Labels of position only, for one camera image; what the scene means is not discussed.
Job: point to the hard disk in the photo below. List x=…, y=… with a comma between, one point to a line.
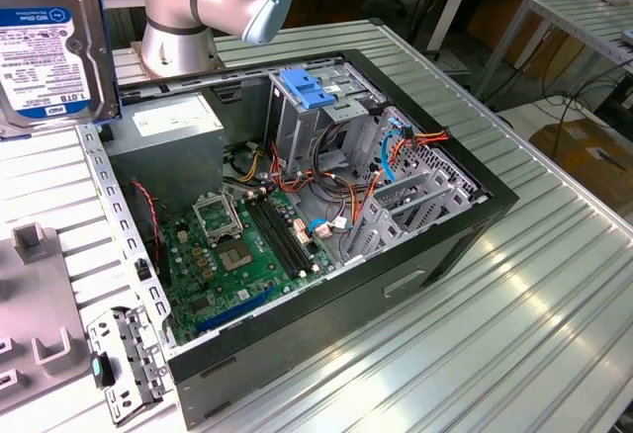
x=49, y=47

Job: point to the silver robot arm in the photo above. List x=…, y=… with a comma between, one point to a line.
x=207, y=3

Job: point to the grey disk bay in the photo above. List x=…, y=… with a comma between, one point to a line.
x=410, y=193

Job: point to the black RAM slot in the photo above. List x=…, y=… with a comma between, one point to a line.
x=277, y=235
x=291, y=235
x=270, y=235
x=284, y=235

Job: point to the grey optical drive cage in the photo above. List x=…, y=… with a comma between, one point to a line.
x=292, y=131

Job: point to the green motherboard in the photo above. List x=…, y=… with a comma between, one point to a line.
x=262, y=282

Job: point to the CPU socket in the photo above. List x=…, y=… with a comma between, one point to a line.
x=233, y=255

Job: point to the blue drive latch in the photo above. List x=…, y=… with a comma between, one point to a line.
x=306, y=89

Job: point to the black PC case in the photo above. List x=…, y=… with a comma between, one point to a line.
x=297, y=334

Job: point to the blue expansion slot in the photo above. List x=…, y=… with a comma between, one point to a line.
x=232, y=311

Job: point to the grey power supply unit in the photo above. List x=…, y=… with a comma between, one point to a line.
x=163, y=166

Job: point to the black tripod stand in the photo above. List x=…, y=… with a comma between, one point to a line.
x=425, y=8

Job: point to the large labelled cardboard box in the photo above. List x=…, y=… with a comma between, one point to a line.
x=583, y=151

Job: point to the black teal latch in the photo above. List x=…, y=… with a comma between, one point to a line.
x=104, y=371

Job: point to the grey parts rack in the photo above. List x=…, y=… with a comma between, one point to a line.
x=39, y=299

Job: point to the metal slat side table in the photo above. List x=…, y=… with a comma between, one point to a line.
x=583, y=18

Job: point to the brown square base plate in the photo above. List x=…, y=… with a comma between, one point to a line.
x=135, y=60

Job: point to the grey slot cover bracket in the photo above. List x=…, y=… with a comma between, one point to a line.
x=141, y=354

